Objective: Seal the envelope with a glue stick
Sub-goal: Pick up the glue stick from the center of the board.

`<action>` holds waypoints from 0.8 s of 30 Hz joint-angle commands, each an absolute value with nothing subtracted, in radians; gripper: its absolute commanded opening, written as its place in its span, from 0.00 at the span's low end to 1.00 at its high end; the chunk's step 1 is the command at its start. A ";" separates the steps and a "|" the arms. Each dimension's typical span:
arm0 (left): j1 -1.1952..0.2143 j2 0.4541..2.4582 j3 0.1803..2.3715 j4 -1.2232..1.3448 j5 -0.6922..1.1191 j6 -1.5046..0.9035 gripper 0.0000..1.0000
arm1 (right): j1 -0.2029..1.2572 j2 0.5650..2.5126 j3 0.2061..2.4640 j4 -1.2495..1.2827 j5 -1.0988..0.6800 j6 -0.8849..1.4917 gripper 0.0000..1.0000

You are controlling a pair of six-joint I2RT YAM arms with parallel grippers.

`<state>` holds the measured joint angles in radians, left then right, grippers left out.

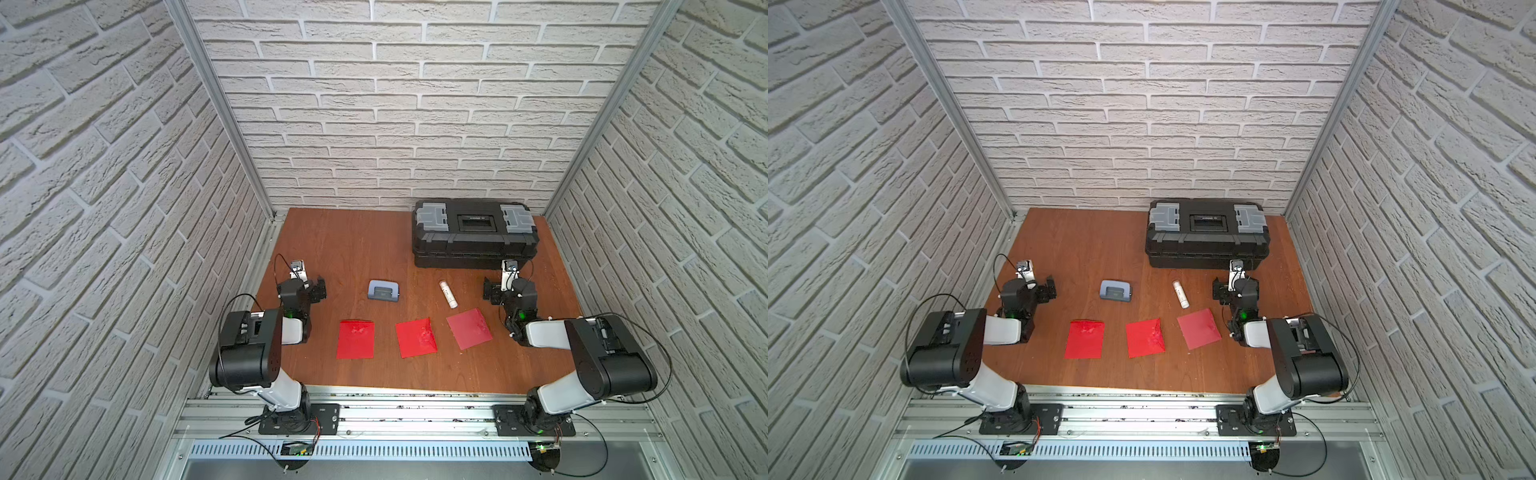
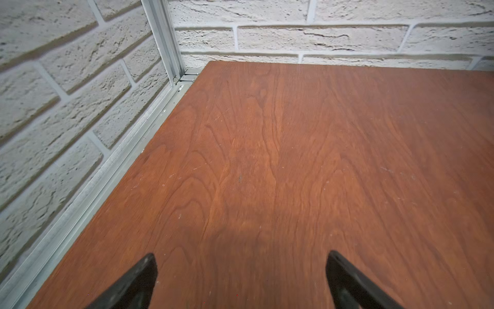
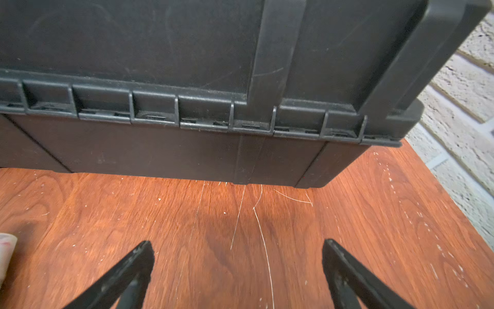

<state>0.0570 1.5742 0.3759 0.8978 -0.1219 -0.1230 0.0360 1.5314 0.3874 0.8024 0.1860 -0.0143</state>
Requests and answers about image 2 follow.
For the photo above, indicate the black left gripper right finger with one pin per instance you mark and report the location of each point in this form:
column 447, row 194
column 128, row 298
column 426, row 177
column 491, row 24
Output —
column 350, row 288

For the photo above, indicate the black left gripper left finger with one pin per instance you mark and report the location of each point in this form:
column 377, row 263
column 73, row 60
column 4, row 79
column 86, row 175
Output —
column 132, row 290

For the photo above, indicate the aluminium left base rail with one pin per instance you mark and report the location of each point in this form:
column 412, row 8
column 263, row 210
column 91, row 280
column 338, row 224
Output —
column 26, row 281

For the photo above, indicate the aluminium left corner post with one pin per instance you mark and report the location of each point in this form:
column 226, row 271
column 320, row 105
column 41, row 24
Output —
column 161, row 24

